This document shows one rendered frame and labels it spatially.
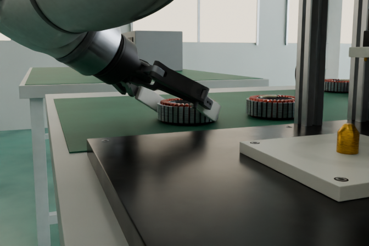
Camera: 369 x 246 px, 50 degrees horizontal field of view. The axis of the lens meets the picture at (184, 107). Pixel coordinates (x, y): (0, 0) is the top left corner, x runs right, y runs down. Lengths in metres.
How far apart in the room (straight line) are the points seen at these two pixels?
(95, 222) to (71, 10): 0.20
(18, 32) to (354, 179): 0.38
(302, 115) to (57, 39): 0.35
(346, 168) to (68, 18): 0.30
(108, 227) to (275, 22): 5.44
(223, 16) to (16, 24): 4.88
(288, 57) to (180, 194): 5.52
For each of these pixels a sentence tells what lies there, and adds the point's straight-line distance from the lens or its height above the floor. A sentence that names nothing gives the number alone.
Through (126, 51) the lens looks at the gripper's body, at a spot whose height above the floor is 0.88.
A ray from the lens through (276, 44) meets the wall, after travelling 5.69.
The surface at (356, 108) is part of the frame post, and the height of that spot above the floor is 0.79.
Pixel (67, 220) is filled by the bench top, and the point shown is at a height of 0.75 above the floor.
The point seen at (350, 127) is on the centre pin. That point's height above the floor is 0.81.
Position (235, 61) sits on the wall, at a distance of 5.37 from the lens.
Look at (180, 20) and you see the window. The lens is 5.07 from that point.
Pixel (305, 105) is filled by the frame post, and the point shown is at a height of 0.80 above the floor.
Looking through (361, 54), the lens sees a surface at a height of 0.87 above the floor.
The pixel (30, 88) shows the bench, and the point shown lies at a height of 0.74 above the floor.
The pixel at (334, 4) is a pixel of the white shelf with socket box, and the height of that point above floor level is 1.04.
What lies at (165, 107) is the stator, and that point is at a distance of 0.68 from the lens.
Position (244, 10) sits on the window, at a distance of 5.44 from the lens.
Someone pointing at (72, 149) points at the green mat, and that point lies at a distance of 0.53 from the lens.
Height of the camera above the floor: 0.88
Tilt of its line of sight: 8 degrees down
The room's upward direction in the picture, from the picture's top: straight up
